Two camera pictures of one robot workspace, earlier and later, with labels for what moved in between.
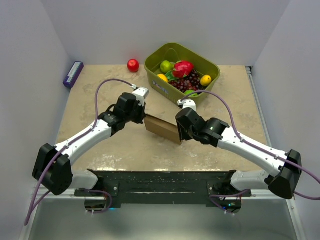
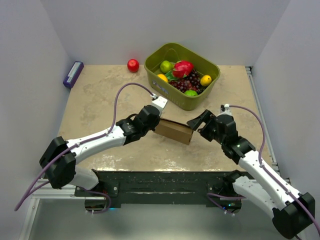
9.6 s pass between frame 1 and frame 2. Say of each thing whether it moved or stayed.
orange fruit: stayed
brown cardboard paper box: stayed
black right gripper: moved
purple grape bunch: stayed
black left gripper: moved
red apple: stayed
